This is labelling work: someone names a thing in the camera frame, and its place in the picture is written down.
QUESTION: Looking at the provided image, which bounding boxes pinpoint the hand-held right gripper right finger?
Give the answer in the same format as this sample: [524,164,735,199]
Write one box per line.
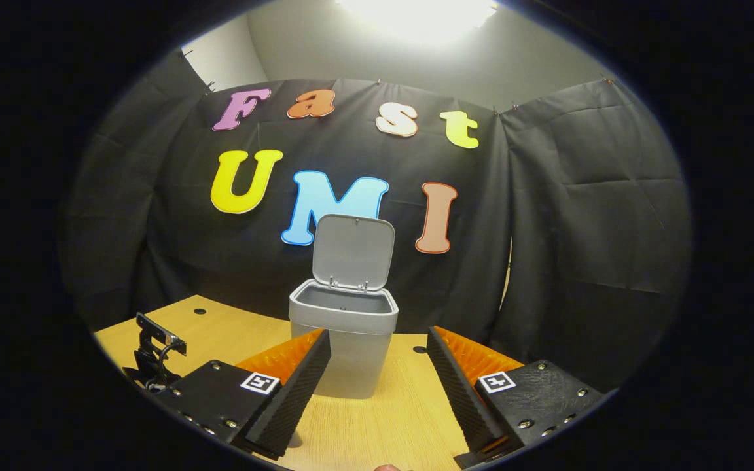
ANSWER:
[427,326,607,468]

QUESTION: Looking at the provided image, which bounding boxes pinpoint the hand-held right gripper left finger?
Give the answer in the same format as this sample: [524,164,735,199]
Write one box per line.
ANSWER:
[154,328,332,460]

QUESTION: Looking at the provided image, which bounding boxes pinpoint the grey desktop garbage bin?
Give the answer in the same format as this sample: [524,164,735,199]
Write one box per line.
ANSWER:
[289,214,399,400]

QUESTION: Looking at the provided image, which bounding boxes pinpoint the wooden desktop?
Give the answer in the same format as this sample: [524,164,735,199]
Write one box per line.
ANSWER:
[94,294,528,471]

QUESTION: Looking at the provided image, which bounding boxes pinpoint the black backdrop cloth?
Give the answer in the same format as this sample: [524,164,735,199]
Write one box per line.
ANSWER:
[60,56,692,393]

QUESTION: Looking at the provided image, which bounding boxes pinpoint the large ceiling light panel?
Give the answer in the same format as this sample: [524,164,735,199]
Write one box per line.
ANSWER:
[336,0,499,43]

